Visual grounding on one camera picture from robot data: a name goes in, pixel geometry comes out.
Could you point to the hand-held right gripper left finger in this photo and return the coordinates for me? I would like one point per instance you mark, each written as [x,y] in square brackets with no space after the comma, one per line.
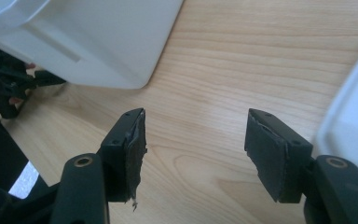
[118,155]

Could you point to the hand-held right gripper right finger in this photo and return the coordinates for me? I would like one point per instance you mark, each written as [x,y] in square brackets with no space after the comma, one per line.
[273,155]

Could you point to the white plastic container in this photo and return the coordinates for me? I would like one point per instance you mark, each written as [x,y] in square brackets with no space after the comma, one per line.
[84,40]

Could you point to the white plastic tray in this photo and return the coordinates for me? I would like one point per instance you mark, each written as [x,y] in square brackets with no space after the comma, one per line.
[351,124]

